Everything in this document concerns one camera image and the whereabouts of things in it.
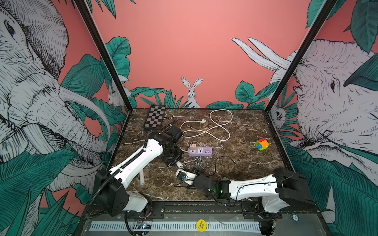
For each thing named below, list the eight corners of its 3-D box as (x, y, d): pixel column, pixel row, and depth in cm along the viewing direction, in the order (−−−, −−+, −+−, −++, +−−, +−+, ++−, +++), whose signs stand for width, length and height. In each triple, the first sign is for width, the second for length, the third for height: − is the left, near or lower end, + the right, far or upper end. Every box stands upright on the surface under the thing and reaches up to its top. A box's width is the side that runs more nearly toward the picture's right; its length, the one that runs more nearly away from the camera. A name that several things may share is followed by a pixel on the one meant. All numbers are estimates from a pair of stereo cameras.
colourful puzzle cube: (258, 150, 99) (261, 146, 95) (254, 143, 103) (257, 139, 99) (266, 149, 100) (270, 145, 96) (262, 142, 104) (266, 137, 100)
